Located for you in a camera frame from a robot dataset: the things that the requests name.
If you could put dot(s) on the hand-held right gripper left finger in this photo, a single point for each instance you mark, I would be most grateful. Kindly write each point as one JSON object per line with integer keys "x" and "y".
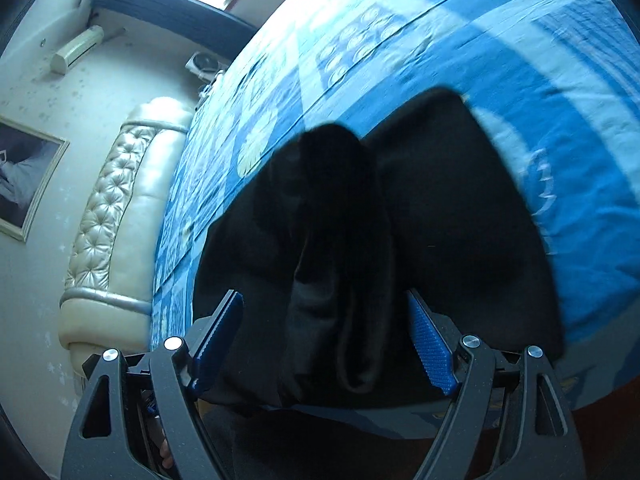
{"x": 215, "y": 345}

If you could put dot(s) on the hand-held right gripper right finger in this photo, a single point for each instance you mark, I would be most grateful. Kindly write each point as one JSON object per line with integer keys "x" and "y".
{"x": 432, "y": 345}

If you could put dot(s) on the black pants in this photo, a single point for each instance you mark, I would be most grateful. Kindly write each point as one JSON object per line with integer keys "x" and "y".
{"x": 425, "y": 210}

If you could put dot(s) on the person's left hand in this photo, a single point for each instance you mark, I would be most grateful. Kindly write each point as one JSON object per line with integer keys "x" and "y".
{"x": 165, "y": 452}

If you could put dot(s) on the cream tufted leather headboard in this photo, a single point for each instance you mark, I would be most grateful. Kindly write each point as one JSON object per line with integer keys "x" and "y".
{"x": 135, "y": 210}

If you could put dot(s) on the white box fan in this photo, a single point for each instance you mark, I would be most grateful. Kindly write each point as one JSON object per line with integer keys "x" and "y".
{"x": 205, "y": 64}

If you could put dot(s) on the blue patterned bedspread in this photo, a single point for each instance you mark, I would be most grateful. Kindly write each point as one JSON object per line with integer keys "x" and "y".
{"x": 500, "y": 60}

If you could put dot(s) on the blue curtain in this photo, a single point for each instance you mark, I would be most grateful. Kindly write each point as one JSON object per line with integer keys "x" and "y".
{"x": 175, "y": 10}

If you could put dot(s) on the framed wall picture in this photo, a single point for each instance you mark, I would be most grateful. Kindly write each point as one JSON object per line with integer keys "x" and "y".
{"x": 25, "y": 175}

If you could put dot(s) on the white wall air conditioner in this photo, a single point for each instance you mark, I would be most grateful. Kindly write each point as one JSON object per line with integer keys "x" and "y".
{"x": 77, "y": 49}

